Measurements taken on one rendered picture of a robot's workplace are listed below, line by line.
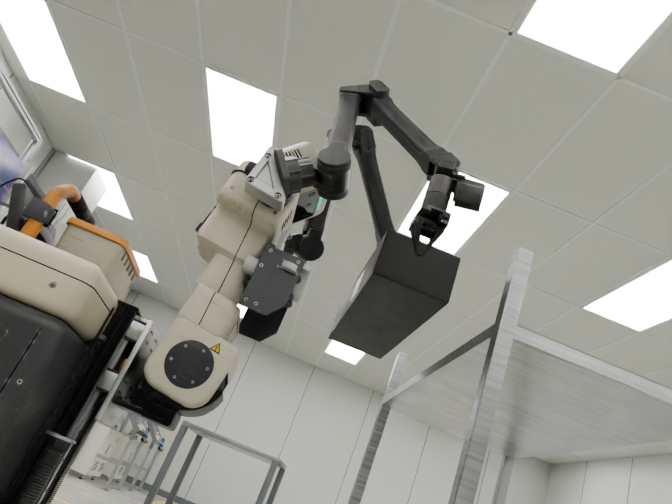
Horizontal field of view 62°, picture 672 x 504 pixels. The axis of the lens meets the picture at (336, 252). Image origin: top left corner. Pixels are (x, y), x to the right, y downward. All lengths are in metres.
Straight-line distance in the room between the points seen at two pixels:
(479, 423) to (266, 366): 9.76
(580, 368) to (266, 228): 0.76
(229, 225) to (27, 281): 0.47
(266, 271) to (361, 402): 9.51
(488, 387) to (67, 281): 0.79
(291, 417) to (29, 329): 9.50
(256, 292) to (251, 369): 9.37
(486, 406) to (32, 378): 0.79
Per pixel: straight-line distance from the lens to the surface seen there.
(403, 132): 1.47
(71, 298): 1.17
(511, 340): 1.02
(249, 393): 10.57
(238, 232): 1.39
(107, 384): 1.33
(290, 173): 1.27
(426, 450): 10.97
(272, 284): 1.29
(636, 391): 1.13
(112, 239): 1.37
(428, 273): 1.21
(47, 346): 1.16
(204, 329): 1.28
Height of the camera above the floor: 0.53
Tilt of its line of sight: 25 degrees up
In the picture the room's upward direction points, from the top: 23 degrees clockwise
